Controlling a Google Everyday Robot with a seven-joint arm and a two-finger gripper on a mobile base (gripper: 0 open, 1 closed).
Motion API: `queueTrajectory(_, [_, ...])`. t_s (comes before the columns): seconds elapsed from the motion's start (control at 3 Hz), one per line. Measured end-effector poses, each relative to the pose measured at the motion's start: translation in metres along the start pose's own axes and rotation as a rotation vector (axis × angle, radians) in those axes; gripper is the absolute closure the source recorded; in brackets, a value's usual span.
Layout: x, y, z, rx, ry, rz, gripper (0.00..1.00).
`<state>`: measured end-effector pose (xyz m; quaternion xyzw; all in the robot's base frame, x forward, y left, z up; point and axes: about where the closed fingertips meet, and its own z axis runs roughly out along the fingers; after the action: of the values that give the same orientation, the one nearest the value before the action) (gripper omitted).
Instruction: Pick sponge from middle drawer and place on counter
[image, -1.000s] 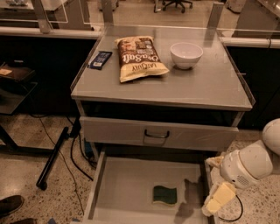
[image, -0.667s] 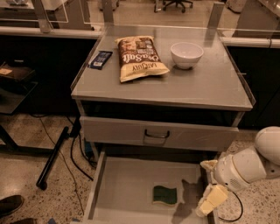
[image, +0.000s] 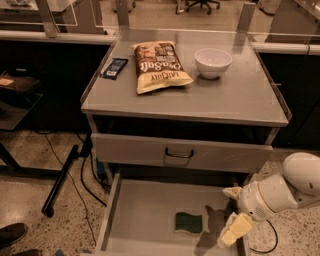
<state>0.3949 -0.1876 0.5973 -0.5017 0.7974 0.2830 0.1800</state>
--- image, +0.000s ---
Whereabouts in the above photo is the dark shoe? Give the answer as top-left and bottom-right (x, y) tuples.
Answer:
(0, 223), (27, 248)
(11, 249), (43, 256)

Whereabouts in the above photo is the black drawer handle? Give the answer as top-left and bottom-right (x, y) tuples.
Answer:
(165, 148), (194, 159)

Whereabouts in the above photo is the open grey middle drawer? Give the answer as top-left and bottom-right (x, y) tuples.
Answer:
(94, 171), (250, 256)

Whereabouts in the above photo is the black stand leg with wheel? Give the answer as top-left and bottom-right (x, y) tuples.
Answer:
(41, 145), (78, 218)

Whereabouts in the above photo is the black floor cable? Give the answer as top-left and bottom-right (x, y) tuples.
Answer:
(33, 129), (111, 248)
(249, 219), (279, 255)

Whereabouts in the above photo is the black floor cable right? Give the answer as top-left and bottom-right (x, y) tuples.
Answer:
(249, 219), (279, 255)

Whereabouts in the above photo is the grey drawer cabinet counter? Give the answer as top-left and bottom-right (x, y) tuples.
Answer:
(81, 29), (290, 180)

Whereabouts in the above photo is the black floor cable left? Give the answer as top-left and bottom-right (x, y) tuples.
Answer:
(33, 129), (111, 248)

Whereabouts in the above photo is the dark blue snack bar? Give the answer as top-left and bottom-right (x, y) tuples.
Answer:
(100, 58), (128, 80)

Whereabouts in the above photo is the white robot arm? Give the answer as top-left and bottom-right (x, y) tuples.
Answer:
(217, 152), (320, 248)

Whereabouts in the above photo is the white horizontal rail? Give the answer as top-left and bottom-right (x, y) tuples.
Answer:
(0, 30), (118, 45)

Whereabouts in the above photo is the white ceramic bowl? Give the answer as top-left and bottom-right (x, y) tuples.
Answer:
(194, 48), (232, 79)

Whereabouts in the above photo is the brown sea salt chip bag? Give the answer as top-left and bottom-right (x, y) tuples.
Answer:
(131, 41), (193, 95)

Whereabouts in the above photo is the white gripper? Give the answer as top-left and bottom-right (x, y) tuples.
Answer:
(217, 174), (298, 248)

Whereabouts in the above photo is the dark side table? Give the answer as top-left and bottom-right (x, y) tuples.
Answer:
(0, 72), (42, 178)

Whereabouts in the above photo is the black office chair base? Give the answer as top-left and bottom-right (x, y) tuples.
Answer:
(175, 0), (220, 15)

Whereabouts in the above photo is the green and yellow sponge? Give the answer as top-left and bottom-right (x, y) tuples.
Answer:
(175, 212), (203, 235)

